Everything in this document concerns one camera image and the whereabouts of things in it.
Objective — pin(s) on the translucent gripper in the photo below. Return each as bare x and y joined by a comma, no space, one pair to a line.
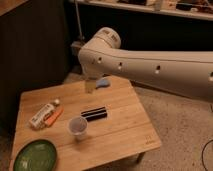
89,86

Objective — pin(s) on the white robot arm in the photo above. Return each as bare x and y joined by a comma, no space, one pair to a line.
185,73

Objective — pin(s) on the black rectangular case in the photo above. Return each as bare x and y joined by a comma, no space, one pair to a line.
95,114

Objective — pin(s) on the grey metal beam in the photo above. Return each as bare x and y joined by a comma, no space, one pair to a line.
75,47

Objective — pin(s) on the clear plastic cup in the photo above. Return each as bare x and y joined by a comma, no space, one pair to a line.
77,127

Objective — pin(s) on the wooden table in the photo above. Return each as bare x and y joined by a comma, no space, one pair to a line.
126,131

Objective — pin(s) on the white toothpaste tube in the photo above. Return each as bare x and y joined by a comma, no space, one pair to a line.
37,121

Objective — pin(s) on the metal pole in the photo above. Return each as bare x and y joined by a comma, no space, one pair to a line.
81,37

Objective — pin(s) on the cluttered shelf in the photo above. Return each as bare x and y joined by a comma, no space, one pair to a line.
153,9

